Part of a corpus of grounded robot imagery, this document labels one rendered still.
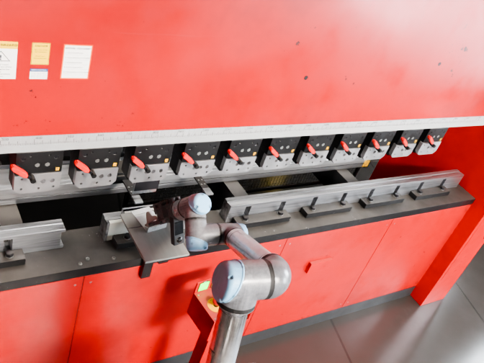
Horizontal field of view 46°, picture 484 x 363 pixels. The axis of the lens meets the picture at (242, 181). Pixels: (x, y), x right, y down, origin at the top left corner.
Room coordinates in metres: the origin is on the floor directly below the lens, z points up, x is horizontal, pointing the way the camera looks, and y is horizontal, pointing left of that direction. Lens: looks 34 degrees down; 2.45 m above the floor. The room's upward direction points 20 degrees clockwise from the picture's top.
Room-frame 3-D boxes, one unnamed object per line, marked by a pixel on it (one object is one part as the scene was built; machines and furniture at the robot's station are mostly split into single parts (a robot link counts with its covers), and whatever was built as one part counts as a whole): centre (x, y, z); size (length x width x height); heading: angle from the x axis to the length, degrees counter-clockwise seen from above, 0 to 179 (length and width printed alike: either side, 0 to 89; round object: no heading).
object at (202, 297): (1.64, -0.10, 0.75); 0.20 x 0.16 x 0.18; 137
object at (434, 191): (2.89, -1.04, 0.89); 0.30 x 0.05 x 0.03; 132
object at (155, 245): (1.62, 0.25, 1.00); 0.26 x 0.18 x 0.01; 42
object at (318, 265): (2.30, -0.53, 0.58); 0.15 x 0.02 x 0.07; 132
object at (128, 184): (1.86, 0.44, 1.01); 0.26 x 0.12 x 0.05; 42
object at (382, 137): (2.51, -0.54, 1.26); 0.15 x 0.09 x 0.17; 132
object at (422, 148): (2.78, -0.83, 1.26); 0.15 x 0.09 x 0.17; 132
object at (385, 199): (2.62, -0.74, 0.89); 0.30 x 0.05 x 0.03; 132
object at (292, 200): (2.57, -0.60, 0.92); 1.68 x 0.06 x 0.10; 132
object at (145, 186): (1.73, 0.34, 1.13); 0.10 x 0.02 x 0.10; 132
